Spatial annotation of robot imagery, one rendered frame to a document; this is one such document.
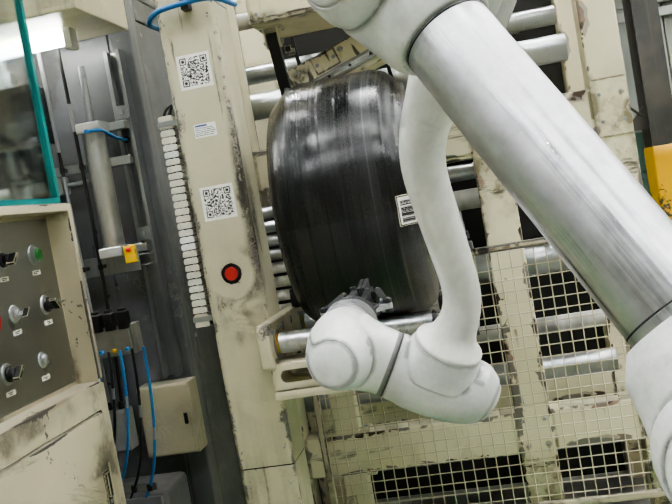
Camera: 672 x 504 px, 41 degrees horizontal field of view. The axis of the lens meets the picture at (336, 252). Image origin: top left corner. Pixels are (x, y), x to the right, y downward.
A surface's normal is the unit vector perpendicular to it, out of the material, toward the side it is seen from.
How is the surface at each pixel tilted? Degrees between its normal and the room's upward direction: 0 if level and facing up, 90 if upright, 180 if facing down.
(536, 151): 77
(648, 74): 90
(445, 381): 102
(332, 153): 69
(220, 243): 90
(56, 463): 90
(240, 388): 90
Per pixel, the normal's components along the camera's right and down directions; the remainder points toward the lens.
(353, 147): -0.22, -0.30
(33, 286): 0.97, -0.16
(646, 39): -0.01, 0.06
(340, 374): -0.07, 0.29
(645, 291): -0.52, -0.07
